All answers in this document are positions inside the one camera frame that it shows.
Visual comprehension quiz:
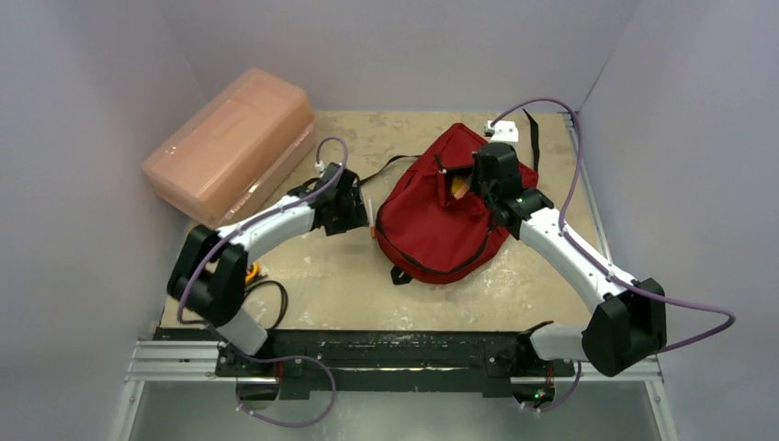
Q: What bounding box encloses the orange booklet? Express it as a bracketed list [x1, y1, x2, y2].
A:
[450, 175, 472, 200]

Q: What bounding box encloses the red backpack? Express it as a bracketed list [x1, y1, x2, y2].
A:
[376, 123, 510, 286]

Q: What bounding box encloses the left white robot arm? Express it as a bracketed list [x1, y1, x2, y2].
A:
[166, 163, 368, 376]

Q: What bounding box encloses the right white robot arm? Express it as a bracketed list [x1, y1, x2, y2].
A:
[471, 142, 667, 377]

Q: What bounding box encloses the yellow tape measure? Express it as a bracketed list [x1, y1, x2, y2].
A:
[244, 262, 261, 285]

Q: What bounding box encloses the pink translucent storage box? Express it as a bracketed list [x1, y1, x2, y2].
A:
[142, 68, 316, 228]

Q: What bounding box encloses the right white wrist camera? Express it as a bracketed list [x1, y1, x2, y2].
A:
[484, 120, 519, 145]

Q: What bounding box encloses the black coiled cable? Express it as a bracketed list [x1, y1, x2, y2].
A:
[243, 277, 289, 333]

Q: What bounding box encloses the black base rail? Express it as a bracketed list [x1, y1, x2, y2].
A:
[153, 328, 577, 404]

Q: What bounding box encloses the aluminium frame rail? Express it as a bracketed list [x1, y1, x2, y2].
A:
[115, 112, 680, 441]

